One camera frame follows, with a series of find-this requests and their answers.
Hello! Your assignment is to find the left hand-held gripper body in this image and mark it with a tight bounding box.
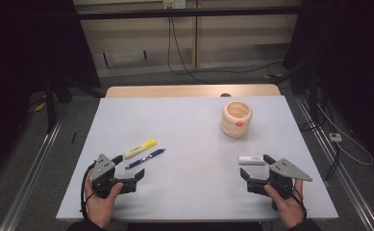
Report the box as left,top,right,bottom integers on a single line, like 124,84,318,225
88,153,137,199

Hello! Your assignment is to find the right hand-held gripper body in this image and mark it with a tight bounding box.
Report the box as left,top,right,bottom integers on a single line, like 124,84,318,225
247,158,313,212

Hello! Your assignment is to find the white glue stick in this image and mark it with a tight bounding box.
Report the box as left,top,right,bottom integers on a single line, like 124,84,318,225
237,155,267,167

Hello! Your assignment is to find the yellow highlighter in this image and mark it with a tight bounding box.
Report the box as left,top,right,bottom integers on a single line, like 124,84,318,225
123,138,159,161

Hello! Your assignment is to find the blue ballpoint pen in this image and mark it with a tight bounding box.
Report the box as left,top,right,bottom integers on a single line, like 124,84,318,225
124,147,166,170

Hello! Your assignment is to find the cream ribbed pen holder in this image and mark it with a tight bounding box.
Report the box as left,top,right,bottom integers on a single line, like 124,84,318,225
220,100,254,139

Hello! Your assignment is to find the person's right hand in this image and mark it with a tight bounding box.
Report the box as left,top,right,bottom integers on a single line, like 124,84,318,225
263,178,308,229

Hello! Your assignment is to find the person's left hand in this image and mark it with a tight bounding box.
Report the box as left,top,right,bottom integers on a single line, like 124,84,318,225
84,167,125,229

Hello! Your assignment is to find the black metal stand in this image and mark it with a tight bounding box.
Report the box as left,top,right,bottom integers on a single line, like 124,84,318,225
282,59,323,124
43,75,106,134

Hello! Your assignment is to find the black curtain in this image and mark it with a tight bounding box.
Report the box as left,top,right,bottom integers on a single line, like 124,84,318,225
0,0,101,184
284,0,374,174

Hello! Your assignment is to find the black horizontal bar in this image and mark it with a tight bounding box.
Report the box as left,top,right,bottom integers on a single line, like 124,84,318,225
77,5,303,21

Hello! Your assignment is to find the left hand-held gripper black cable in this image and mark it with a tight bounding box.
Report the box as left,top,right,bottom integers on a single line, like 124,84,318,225
80,162,97,220

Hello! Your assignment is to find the hand-held gripper black cable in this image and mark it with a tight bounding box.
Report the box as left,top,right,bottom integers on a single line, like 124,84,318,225
288,184,308,220
80,162,97,220

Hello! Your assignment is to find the right hand-held gripper black cable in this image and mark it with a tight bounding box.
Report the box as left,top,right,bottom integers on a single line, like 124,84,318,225
288,184,308,220

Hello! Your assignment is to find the black floor cable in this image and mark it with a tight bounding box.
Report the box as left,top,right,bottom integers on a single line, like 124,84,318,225
323,142,341,182

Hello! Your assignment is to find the metal floor rail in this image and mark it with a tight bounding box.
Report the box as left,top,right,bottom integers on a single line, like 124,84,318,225
294,95,374,231
0,118,63,231

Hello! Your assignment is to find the white floor cable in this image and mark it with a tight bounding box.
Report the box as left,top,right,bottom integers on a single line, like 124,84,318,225
317,104,374,167

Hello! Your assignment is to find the black wall cable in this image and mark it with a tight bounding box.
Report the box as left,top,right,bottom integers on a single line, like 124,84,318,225
166,15,284,77
169,15,214,85

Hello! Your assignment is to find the white wall socket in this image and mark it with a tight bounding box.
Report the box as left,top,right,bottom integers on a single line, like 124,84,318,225
162,0,187,10

